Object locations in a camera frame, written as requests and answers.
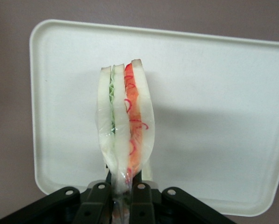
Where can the cream plastic tray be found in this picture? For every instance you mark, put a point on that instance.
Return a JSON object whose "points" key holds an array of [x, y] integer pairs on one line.
{"points": [[211, 121]]}

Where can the plastic triangle sandwich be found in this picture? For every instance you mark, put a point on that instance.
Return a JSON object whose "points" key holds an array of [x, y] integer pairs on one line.
{"points": [[120, 121]]}

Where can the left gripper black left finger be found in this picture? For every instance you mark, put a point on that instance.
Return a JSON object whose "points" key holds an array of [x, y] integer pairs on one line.
{"points": [[87, 205]]}

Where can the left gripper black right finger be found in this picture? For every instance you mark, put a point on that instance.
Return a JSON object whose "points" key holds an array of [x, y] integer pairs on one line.
{"points": [[153, 205]]}

